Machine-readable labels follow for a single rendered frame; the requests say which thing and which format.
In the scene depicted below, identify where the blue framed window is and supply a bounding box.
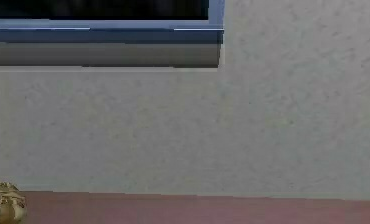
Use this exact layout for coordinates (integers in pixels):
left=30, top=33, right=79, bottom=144
left=0, top=0, right=226, bottom=69

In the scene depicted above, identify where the tan patterned cushion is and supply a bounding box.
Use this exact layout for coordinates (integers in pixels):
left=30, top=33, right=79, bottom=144
left=0, top=179, right=27, bottom=224

